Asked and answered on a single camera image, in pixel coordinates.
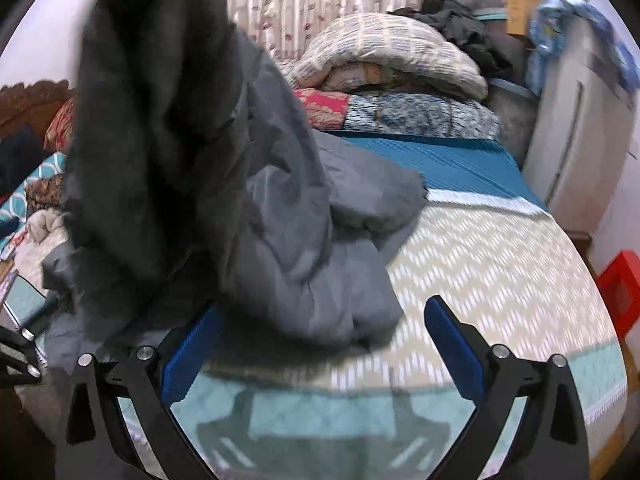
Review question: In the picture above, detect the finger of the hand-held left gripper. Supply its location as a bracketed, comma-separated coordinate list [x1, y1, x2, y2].
[0, 324, 43, 388]

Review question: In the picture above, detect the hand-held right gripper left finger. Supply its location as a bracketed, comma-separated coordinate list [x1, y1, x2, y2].
[65, 304, 226, 480]

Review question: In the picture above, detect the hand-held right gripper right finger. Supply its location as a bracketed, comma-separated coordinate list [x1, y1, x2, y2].
[424, 296, 591, 480]

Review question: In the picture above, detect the grey padded jacket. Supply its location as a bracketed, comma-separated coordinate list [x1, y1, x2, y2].
[42, 0, 428, 361]

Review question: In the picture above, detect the pile of black clothes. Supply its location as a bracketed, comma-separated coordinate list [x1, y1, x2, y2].
[387, 0, 513, 78]

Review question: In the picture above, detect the cream zigzag bedspread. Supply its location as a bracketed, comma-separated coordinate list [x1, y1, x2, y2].
[0, 187, 628, 480]

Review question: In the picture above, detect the teal patterned sheet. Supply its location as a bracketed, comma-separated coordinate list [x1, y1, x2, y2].
[0, 152, 68, 261]

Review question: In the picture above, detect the red plastic stool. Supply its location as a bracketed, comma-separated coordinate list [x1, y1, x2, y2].
[597, 252, 640, 341]

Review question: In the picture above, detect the dark cloth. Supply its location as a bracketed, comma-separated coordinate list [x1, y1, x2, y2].
[0, 127, 48, 201]

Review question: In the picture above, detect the teal blue blanket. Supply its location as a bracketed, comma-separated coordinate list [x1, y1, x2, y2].
[320, 130, 548, 211]

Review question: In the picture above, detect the red patterned pillow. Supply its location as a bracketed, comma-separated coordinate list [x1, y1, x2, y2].
[44, 99, 76, 153]
[292, 87, 351, 131]

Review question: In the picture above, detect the grey patterned folded blanket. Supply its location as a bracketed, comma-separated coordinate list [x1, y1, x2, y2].
[345, 92, 501, 141]

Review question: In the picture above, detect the carved wooden headboard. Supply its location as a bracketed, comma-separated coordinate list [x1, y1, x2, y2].
[0, 80, 76, 141]

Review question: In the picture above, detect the white cabinet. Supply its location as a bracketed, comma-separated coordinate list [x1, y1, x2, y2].
[520, 20, 640, 233]

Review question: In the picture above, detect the cream checked folded quilt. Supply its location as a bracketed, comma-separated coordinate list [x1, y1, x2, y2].
[277, 14, 488, 101]

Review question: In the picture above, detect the blue printed cloth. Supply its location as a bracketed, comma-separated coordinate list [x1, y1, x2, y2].
[527, 0, 640, 96]

